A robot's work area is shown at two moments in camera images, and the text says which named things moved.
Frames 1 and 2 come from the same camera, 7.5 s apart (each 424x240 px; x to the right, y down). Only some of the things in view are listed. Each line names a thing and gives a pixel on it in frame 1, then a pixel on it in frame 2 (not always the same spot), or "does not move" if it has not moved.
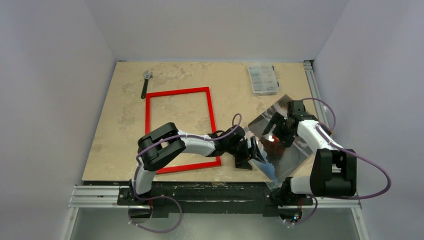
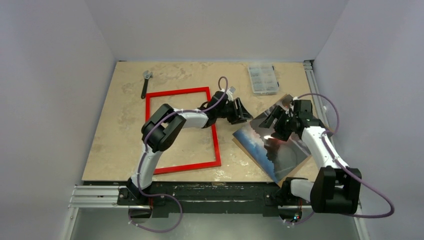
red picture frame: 164,93 does not move
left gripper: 242,161 → 243,114
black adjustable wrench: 147,75 does not move
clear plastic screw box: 263,80 does not move
